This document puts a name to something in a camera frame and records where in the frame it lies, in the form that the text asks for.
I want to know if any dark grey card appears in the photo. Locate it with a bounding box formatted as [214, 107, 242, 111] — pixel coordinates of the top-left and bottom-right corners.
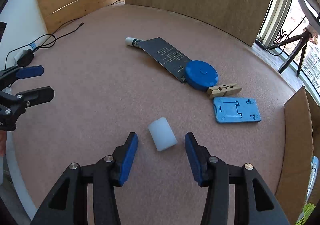
[132, 37, 191, 83]

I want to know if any brown cardboard box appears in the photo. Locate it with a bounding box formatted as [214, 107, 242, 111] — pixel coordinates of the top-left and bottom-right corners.
[276, 87, 320, 224]

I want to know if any white ring light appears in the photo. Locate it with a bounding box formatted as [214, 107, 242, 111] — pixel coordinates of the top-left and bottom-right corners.
[297, 0, 319, 34]

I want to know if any black power adapter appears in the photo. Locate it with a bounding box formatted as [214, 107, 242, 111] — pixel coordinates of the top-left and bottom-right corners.
[17, 50, 35, 67]

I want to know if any blue plastic phone stand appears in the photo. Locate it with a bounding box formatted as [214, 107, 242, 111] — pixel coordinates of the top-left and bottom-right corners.
[213, 96, 261, 124]

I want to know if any white sunscreen bottle blue cap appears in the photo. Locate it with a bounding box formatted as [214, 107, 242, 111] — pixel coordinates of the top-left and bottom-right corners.
[306, 156, 319, 202]

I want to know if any white plastic cylinder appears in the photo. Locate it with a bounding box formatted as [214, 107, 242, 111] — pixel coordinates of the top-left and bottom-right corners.
[148, 117, 177, 152]

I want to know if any blue round tape measure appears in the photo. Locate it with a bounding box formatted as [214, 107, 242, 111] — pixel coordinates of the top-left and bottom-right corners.
[184, 60, 219, 92]

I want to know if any black tripod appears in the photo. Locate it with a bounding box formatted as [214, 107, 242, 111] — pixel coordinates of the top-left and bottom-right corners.
[266, 29, 311, 77]

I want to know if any black charging cable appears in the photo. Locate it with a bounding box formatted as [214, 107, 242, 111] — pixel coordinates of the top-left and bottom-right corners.
[4, 0, 126, 69]

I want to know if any wooden clothespin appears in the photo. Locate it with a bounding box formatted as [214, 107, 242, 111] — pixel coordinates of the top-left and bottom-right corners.
[207, 83, 242, 99]

